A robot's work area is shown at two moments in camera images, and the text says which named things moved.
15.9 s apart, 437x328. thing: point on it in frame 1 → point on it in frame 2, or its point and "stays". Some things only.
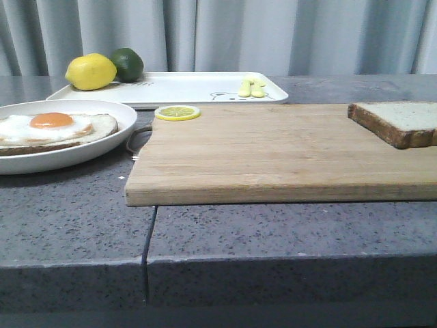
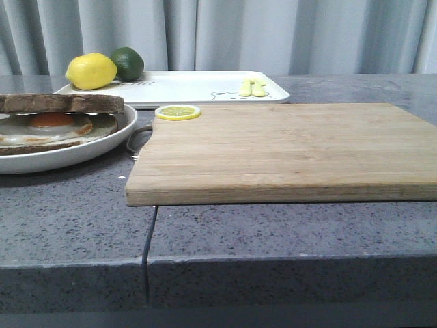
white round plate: (52, 158) stays
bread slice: (401, 124) → (37, 102)
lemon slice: (177, 113) stays
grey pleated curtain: (41, 37) stays
